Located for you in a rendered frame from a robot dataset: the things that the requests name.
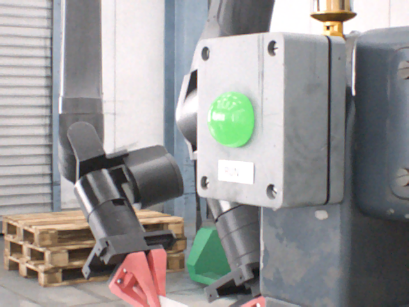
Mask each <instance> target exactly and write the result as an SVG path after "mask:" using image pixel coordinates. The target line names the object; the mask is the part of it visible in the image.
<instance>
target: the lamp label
mask: <svg viewBox="0 0 409 307"><path fill-rule="evenodd" d="M253 164H254V163H253V162H240V161H225V160H219V180H228V182H239V183H245V184H253Z"/></svg>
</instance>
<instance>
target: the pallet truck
mask: <svg viewBox="0 0 409 307"><path fill-rule="evenodd" d="M193 161H194V174H195V188H196V235H194V236H193V238H194V242H193V243H192V248H191V250H190V253H189V257H188V259H187V262H186V264H187V269H188V272H189V276H190V279H191V280H194V281H196V282H200V283H203V284H206V285H210V284H212V283H214V282H216V281H217V280H219V279H221V278H222V277H224V276H225V275H227V274H229V273H230V272H231V269H230V266H229V263H228V260H227V258H226V254H225V252H224V249H223V247H222V243H221V240H220V237H219V234H218V231H217V229H216V227H214V226H205V227H203V223H202V217H201V205H200V195H199V194H198V191H197V160H193Z"/></svg>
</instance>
